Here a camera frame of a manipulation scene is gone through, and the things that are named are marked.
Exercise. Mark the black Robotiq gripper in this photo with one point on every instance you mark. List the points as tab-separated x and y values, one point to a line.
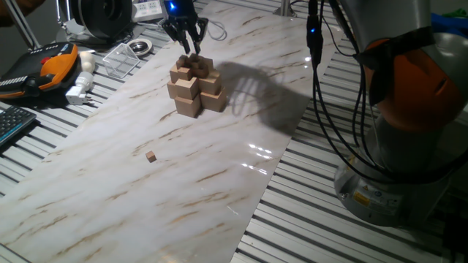
181	14

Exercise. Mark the small wooden cube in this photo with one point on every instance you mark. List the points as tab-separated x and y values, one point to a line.
150	156

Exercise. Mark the large wooden cross block structure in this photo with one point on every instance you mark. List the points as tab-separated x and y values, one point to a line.
210	100

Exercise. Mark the white power strip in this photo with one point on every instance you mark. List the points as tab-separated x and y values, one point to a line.
148	10

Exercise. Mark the small metal bowl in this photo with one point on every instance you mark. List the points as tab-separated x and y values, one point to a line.
140	46

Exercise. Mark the clear plastic box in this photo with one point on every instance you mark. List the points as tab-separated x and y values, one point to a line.
120	60

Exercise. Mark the black round spool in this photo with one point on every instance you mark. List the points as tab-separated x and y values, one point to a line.
102	18

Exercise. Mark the white egg shaped object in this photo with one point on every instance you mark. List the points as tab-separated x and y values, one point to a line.
87	62

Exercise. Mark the white power adapter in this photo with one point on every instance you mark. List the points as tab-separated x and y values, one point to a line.
77	95

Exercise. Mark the orange black teach pendant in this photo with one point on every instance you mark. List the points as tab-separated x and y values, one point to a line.
55	69

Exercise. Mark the black computer keyboard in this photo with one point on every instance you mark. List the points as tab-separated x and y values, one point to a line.
14	122

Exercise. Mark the white marble pattern board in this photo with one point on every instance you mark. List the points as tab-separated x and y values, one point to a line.
109	219

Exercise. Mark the blue fabric bag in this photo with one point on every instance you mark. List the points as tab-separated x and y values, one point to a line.
449	22

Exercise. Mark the green cloth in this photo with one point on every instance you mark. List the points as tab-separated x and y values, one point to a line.
457	14

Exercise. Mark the aluminium frame strut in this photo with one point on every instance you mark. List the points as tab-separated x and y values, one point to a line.
22	23
284	9

